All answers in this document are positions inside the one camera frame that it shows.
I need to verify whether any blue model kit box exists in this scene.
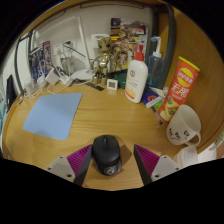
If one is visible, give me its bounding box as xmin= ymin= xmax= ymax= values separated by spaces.
xmin=28 ymin=40 xmax=53 ymax=83

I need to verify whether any dark green container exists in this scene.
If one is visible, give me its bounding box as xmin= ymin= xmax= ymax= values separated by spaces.
xmin=114 ymin=69 xmax=129 ymax=89

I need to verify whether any blue spray bottle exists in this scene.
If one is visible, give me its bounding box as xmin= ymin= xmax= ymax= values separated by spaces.
xmin=146 ymin=35 xmax=165 ymax=90

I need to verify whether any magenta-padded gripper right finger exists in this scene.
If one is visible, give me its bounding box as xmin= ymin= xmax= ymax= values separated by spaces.
xmin=133 ymin=143 xmax=182 ymax=186

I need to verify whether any large white power adapter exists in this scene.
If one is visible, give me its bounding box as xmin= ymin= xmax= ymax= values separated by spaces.
xmin=44 ymin=68 xmax=61 ymax=85

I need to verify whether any white wall socket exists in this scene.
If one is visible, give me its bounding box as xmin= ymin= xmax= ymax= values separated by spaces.
xmin=63 ymin=39 xmax=76 ymax=52
xmin=53 ymin=43 xmax=64 ymax=56

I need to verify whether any white red-capped lotion bottle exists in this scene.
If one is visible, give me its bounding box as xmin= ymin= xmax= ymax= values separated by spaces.
xmin=124 ymin=44 xmax=149 ymax=104

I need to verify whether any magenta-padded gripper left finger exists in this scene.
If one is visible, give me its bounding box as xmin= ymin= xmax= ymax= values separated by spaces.
xmin=43 ymin=143 xmax=94 ymax=187

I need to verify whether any pale green striped cloth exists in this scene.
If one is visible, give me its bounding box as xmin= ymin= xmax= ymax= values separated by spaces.
xmin=209 ymin=129 xmax=224 ymax=151

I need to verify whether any dark pen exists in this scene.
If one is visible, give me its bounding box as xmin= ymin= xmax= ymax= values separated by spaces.
xmin=152 ymin=106 xmax=164 ymax=126

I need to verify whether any blue tissue pack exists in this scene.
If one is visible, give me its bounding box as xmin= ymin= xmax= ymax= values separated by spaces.
xmin=141 ymin=87 xmax=164 ymax=108

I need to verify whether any stainless steel cup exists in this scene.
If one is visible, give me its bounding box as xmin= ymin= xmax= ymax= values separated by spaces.
xmin=61 ymin=54 xmax=76 ymax=76

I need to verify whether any light blue mouse pad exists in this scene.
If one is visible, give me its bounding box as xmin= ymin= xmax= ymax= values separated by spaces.
xmin=22 ymin=92 xmax=84 ymax=141

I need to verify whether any grey gooseneck plug light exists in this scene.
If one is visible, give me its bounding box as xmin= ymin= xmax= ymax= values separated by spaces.
xmin=64 ymin=41 xmax=87 ymax=58

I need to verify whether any grey metal frame post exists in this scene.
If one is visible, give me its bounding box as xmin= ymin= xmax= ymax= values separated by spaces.
xmin=156 ymin=3 xmax=177 ymax=90
xmin=14 ymin=31 xmax=36 ymax=94

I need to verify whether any white cable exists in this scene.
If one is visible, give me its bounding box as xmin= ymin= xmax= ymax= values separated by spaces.
xmin=46 ymin=79 xmax=84 ymax=95

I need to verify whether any black computer mouse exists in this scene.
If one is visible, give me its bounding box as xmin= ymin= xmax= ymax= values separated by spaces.
xmin=91 ymin=134 xmax=123 ymax=177

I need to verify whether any small white charger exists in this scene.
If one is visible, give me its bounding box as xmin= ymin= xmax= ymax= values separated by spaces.
xmin=36 ymin=74 xmax=48 ymax=89

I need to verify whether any golden tree creature figurine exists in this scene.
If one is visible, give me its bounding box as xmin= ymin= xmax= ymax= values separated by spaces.
xmin=90 ymin=36 xmax=113 ymax=86

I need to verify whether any white desk lamp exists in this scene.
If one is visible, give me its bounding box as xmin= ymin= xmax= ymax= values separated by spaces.
xmin=33 ymin=15 xmax=96 ymax=82

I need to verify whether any clear plastic cup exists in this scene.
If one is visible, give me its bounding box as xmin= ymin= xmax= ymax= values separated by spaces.
xmin=23 ymin=78 xmax=36 ymax=96

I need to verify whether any small white desk clock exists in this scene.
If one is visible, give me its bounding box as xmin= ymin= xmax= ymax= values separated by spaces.
xmin=106 ymin=78 xmax=119 ymax=91

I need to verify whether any white power strip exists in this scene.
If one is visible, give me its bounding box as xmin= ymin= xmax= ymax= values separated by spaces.
xmin=59 ymin=74 xmax=74 ymax=86

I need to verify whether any white mug with doodles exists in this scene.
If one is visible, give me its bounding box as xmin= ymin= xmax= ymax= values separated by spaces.
xmin=165 ymin=104 xmax=202 ymax=147

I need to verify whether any colourful poster box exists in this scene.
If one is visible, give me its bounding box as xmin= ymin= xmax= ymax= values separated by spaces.
xmin=110 ymin=17 xmax=149 ymax=51

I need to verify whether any flat black strip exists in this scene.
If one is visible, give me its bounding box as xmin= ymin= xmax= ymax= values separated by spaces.
xmin=84 ymin=82 xmax=106 ymax=92

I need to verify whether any red potato chips can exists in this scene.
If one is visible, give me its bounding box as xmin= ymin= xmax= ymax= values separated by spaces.
xmin=157 ymin=55 xmax=201 ymax=124

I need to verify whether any white wall-mounted box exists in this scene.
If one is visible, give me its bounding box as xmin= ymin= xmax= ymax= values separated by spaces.
xmin=90 ymin=33 xmax=110 ymax=48

